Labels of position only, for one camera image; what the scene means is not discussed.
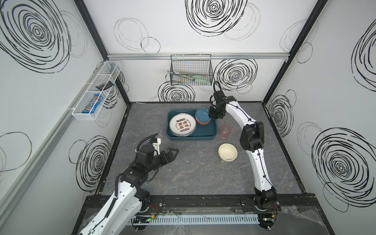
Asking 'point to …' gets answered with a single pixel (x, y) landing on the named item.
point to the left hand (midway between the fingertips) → (175, 153)
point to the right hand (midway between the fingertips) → (207, 116)
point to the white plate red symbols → (182, 125)
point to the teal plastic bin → (203, 132)
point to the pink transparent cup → (224, 130)
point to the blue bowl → (202, 116)
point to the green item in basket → (202, 79)
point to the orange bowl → (203, 124)
